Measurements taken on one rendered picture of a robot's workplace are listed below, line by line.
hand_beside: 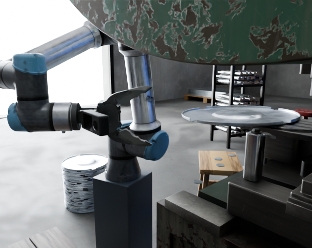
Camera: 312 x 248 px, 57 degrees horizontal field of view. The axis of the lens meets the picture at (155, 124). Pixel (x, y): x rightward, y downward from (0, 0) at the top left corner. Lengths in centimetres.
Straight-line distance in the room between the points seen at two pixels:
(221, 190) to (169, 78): 606
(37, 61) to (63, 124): 16
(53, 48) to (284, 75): 731
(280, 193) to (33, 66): 58
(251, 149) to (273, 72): 755
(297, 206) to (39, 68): 60
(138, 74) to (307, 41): 81
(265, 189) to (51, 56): 67
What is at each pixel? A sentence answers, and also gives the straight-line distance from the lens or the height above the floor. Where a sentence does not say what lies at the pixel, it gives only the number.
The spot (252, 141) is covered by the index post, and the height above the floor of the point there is 78.
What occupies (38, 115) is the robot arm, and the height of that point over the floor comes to 79.
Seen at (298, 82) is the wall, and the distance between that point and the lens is 782.
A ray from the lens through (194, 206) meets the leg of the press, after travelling 59.
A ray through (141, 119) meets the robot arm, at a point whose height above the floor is 72.
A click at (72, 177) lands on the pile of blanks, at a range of 181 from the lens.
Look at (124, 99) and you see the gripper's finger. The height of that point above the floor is 83.
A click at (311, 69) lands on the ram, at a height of 91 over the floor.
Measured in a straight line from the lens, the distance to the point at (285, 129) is 65.
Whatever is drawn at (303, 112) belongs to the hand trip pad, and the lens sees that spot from 103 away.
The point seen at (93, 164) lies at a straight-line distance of 186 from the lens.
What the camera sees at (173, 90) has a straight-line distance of 678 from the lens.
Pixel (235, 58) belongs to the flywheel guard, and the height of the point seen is 93.
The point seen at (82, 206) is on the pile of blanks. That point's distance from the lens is 189.
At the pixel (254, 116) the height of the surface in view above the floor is 79.
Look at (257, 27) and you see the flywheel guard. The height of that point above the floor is 94.
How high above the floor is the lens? 93
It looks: 13 degrees down
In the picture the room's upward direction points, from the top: straight up
